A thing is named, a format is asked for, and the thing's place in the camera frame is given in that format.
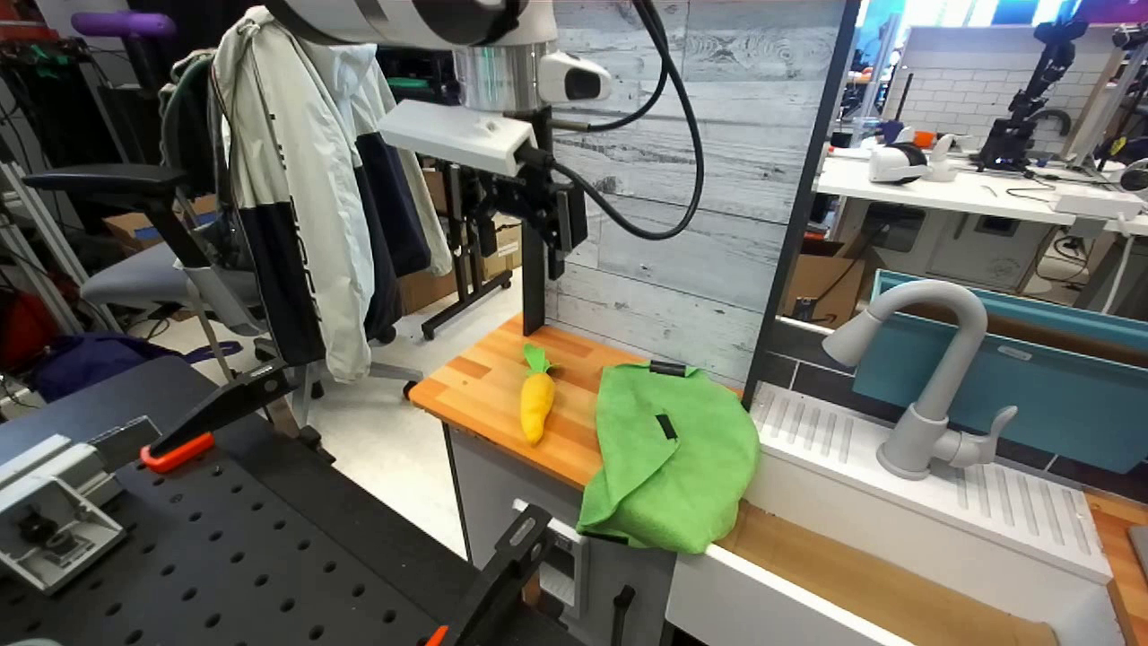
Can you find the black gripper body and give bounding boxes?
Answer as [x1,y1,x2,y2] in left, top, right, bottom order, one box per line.
[513,138,593,251]

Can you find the yellow corn toy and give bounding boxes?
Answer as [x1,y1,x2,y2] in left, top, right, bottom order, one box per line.
[513,342,558,448]

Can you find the green towel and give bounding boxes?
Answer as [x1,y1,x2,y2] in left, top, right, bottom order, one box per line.
[573,355,764,561]

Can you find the black floor stand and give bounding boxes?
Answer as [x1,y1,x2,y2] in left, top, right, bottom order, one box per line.
[415,166,527,343]

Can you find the wooden toy kitchen counter unit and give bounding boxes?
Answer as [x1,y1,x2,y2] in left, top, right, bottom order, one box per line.
[404,314,1148,646]

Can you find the grey wood backsplash panel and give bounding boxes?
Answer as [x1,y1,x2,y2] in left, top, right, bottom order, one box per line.
[452,0,845,393]

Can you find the brown cardboard box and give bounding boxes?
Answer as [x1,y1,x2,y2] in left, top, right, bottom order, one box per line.
[781,245,872,327]

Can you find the white grey jacket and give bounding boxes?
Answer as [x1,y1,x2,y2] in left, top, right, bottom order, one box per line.
[213,3,457,388]

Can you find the white cabinet front plate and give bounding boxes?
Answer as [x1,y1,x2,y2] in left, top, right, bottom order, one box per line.
[569,534,676,646]

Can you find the white orange device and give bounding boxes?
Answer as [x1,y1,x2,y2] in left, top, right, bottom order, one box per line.
[866,126,960,186]

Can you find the long white lab table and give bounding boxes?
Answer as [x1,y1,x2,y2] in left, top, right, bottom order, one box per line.
[812,149,1148,236]

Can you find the grey toy faucet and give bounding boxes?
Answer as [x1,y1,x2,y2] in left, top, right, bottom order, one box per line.
[818,276,1022,484]

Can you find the grey padded chair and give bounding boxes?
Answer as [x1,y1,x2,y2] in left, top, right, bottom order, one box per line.
[23,156,261,388]

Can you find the white toy sink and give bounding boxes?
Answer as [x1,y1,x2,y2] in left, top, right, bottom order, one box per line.
[665,380,1129,646]

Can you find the purple bag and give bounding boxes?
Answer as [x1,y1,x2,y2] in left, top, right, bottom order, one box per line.
[30,333,161,405]

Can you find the purple cushion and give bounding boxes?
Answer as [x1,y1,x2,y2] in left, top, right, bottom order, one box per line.
[69,8,179,43]

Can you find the teal plastic bin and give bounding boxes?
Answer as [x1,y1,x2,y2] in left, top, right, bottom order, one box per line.
[849,269,1148,476]

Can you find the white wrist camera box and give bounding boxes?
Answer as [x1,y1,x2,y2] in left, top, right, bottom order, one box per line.
[377,96,537,184]

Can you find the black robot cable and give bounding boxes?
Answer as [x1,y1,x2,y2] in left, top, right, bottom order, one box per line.
[540,0,711,245]

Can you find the black clamp orange handle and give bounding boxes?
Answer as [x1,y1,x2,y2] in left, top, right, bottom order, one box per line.
[135,363,298,476]
[424,498,558,646]

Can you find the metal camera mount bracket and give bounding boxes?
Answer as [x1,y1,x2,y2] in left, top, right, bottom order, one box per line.
[0,473,129,598]

